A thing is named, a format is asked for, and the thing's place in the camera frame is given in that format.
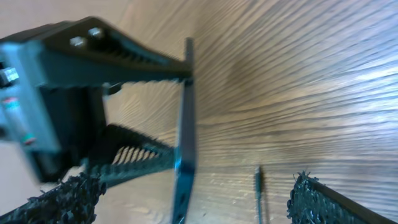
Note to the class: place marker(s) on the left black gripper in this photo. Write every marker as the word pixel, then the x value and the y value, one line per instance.
pixel 55 127

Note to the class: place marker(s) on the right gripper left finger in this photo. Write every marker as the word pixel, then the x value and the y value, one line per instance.
pixel 72 201

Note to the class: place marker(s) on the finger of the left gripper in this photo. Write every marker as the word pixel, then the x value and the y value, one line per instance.
pixel 86 53
pixel 123 154

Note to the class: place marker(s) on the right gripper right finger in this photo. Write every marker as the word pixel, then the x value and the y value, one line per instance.
pixel 313 202

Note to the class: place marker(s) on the Samsung Galaxy smartphone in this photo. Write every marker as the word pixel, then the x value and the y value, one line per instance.
pixel 186 150

